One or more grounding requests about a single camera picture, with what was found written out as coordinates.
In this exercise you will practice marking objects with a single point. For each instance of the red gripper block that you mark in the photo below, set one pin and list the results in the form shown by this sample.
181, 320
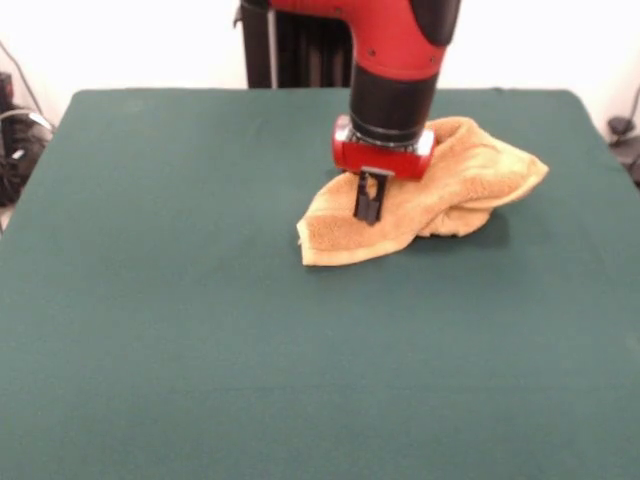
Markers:
380, 160

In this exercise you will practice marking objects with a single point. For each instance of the black box with red mark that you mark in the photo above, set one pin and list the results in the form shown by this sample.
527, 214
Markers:
5, 90

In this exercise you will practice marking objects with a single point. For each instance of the dark green table cloth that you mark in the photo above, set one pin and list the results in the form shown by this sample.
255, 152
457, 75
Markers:
200, 325

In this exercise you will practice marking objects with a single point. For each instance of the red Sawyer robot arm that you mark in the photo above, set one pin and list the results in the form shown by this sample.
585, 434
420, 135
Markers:
395, 45

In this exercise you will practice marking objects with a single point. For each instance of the orange terry towel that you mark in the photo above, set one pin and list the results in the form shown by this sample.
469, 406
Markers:
450, 180

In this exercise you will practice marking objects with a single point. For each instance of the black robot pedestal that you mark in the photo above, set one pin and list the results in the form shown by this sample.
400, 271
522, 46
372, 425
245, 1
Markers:
300, 50

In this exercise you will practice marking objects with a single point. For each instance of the black floor device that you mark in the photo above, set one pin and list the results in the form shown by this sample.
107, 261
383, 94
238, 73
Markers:
620, 125

